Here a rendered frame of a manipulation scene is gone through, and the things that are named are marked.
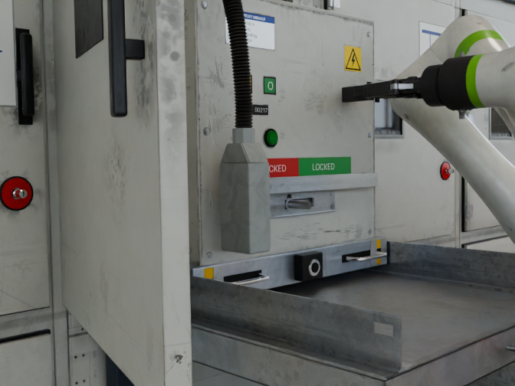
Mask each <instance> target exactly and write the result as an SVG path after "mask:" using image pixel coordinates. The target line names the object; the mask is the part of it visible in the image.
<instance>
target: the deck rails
mask: <svg viewBox="0 0 515 386"><path fill-rule="evenodd" d="M387 254H388V256H387V264H383V265H379V266H375V267H369V268H365V269H361V270H357V271H362V272H368V273H378V274H384V275H390V276H400V277H405V278H411V279H417V280H427V281H432V282H438V283H448V284H454V285H459V286H469V287H475V288H481V289H486V290H496V291H502V292H508V293H515V254H514V253H506V252H498V251H489V250H475V249H467V248H458V247H443V246H435V245H427V244H412V243H404V242H396V241H387ZM190 303H191V319H195V320H198V321H202V322H207V323H210V324H213V325H218V326H221V327H225V328H227V329H233V330H236V331H239V332H244V333H247V334H250V335H256V336H258V337H261V338H265V339H270V340H273V341H276V342H281V343H284V344H288V345H292V346H296V347H298V348H304V349H307V350H310V351H313V352H319V353H321V354H325V355H329V356H333V357H336V358H341V359H344V360H347V361H352V362H355V363H359V364H361V365H367V366H370V367H373V368H378V369H381V370H384V371H390V372H392V373H396V374H400V373H402V372H404V371H407V370H409V369H411V368H414V367H416V366H417V364H416V363H414V362H410V361H405V360H402V316H400V315H396V314H391V313H387V312H380V311H375V310H371V309H364V308H359V307H355V306H348V305H343V304H339V303H332V302H327V301H323V300H319V299H311V298H307V297H303V296H296V295H291V294H287V293H280V292H276V291H271V290H267V289H260V288H256V287H251V286H244V285H240V284H236V283H228V282H224V281H220V280H212V279H208V278H204V277H200V276H192V275H190ZM375 322H380V323H384V324H388V325H393V336H391V335H385V334H382V333H378V332H375Z"/></svg>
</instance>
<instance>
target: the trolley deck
mask: <svg viewBox="0 0 515 386"><path fill-rule="evenodd" d="M267 290H271V291H276V292H280V293H287V294H291V295H296V296H303V297H307V298H311V299H319V300H323V301H327V302H332V303H339V304H343V305H348V306H355V307H359V308H364V309H371V310H375V311H380V312H387V313H391V314H396V315H400V316H402V360H405V361H410V362H414V363H416V364H417V366H416V367H414V368H411V369H409V370H407V371H404V372H402V373H400V374H396V373H392V372H390V371H384V370H381V369H378V368H373V367H370V366H367V365H361V364H359V363H355V362H352V361H347V360H344V359H341V358H336V357H333V356H329V355H325V354H321V353H319V352H313V351H310V350H307V349H304V348H298V347H296V346H292V345H288V344H284V343H281V342H276V341H273V340H270V339H265V338H261V337H258V336H256V335H250V334H247V333H244V332H239V331H236V330H233V329H227V328H225V327H221V326H218V325H213V324H210V323H207V322H202V321H198V320H195V319H191V337H192V361H195V362H198V363H200V364H203V365H206V366H208V367H211V368H215V369H218V370H220V371H224V372H227V373H229V374H231V375H235V376H238V377H240V378H244V379H247V380H249V381H253V382H256V383H258V384H262V385H264V386H467V385H469V384H471V383H473V382H475V381H477V380H479V379H481V378H483V377H485V376H487V375H489V374H491V373H493V372H495V371H497V370H499V369H501V368H503V367H505V366H507V365H509V364H511V363H513V362H515V352H512V351H508V350H507V344H511V345H515V293H508V292H502V291H496V290H491V289H481V288H475V287H469V286H459V285H454V284H448V283H438V282H432V281H427V280H417V279H411V278H405V277H400V276H390V275H384V274H378V273H368V272H362V271H357V270H354V271H350V272H347V273H340V274H337V275H332V276H325V277H322V278H318V279H314V280H308V281H303V282H299V283H293V284H289V285H286V286H279V287H274V288H271V289H267Z"/></svg>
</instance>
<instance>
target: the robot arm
mask: <svg viewBox="0 0 515 386"><path fill-rule="evenodd" d="M374 98H375V103H379V99H382V98H383V99H385V100H387V99H389V102H390V105H391V107H392V109H393V110H394V112H395V113H396V114H397V115H398V116H400V117H401V118H402V119H403V120H404V121H406V122H407V124H409V125H410V126H411V127H412V128H413V129H415V130H416V131H417V132H419V133H420V134H421V135H422V136H423V137H424V138H425V139H426V140H427V141H429V142H430V143H431V144H432V145H433V146H434V147H435V148H436V149H437V150H438V151H439V152H440V153H441V154H442V155H443V156H444V157H445V158H446V159H447V160H448V161H449V162H450V163H451V164H452V166H453V167H454V168H455V169H456V170H457V171H458V172H459V173H460V174H461V176H462V177H463V178H464V179H465V180H466V181H467V183H468V184H469V185H470V186H471V187H472V188H473V189H474V190H475V192H476V193H477V194H478V195H479V197H480V198H481V199H482V201H483V202H484V203H485V204H486V206H487V207H488V208H489V209H490V211H491V213H492V214H493V215H494V217H495V218H496V219H497V221H498V222H499V223H500V225H501V226H502V228H503V229H504V230H505V232H506V233H507V235H508V237H509V238H510V239H511V240H512V242H513V243H514V244H515V167H514V166H513V165H512V164H511V163H510V162H509V161H508V160H507V159H506V158H505V157H504V156H503V155H502V154H501V153H500V152H499V151H498V150H497V149H496V148H495V147H494V146H493V145H492V144H491V143H490V142H489V141H488V140H487V139H486V138H485V136H484V135H483V134H482V133H481V132H480V131H479V130H478V128H477V127H476V126H475V125H474V124H473V123H472V122H471V121H470V120H469V118H468V117H467V116H466V115H465V112H466V111H467V110H472V109H480V108H494V109H495V110H496V111H497V113H498V114H499V115H500V117H501V118H502V120H503V121H504V122H505V124H506V125H507V127H508V129H509V130H510V132H511V134H512V136H513V137H514V139H515V46H513V47H511V46H510V45H509V44H508V43H507V41H506V40H505V38H504V37H503V36H502V34H501V33H500V32H499V31H498V30H497V29H496V28H495V27H494V26H493V25H492V24H491V23H490V22H489V21H488V20H487V19H486V18H483V17H481V16H478V15H465V16H462V17H460V18H457V19H455V20H454V21H453V22H452V23H450V24H449V26H447V28H446V29H445V30H444V31H443V32H442V33H441V35H440V36H439V37H438V38H437V40H436V41H435V42H434V43H433V44H432V45H431V47H430V48H429V49H428V50H426V51H425V52H424V53H423V54H422V55H421V56H420V57H419V58H418V59H417V60H416V61H414V62H413V63H412V64H411V65H410V66H409V67H407V68H406V69H405V70H404V71H402V72H401V73H400V74H399V75H398V76H397V77H396V78H395V79H394V80H390V81H385V82H380V83H372V82H366V84H365V85H361V86H354V87H342V102H344V103H350V102H359V101H367V100H374Z"/></svg>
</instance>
